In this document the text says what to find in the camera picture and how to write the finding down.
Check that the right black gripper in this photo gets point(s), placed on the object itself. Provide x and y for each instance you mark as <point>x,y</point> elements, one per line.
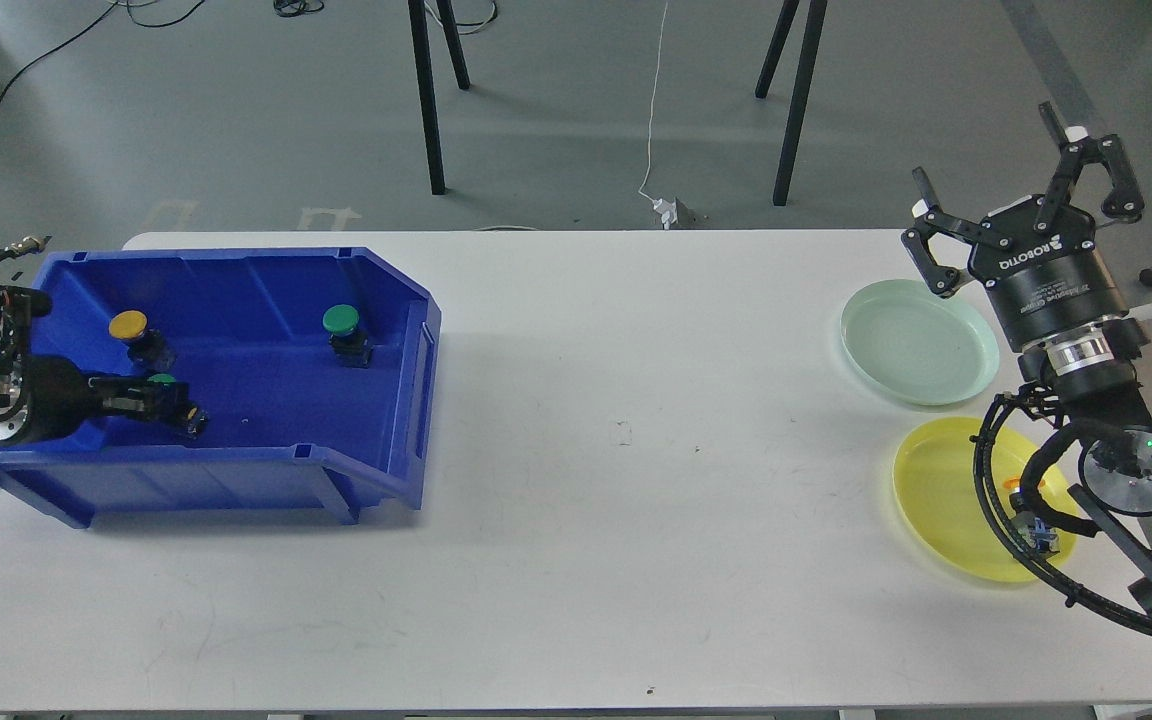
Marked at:
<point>1051,280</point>

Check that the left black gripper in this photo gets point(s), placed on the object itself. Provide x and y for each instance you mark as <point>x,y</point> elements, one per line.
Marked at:
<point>58,397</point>

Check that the yellow push button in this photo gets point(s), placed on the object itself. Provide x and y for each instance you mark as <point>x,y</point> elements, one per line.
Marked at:
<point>144,346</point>
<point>1036,533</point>

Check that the green push button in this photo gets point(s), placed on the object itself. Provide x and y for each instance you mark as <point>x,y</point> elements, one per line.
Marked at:
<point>168,402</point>
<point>347,336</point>

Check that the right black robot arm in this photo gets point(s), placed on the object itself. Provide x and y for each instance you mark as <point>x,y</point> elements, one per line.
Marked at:
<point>1072,448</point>

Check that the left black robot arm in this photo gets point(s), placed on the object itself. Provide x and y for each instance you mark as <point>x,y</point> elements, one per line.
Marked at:
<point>20,308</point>

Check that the pale green plate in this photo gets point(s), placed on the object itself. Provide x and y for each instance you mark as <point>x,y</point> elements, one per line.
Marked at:
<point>910,346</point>

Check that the yellow plate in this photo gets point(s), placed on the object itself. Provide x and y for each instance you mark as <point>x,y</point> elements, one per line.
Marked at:
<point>934,489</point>

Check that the blue plastic bin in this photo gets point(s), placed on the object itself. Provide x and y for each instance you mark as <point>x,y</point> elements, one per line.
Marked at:
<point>290,428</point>

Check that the black stand legs right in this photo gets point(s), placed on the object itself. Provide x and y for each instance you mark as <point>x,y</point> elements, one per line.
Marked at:
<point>813,29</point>

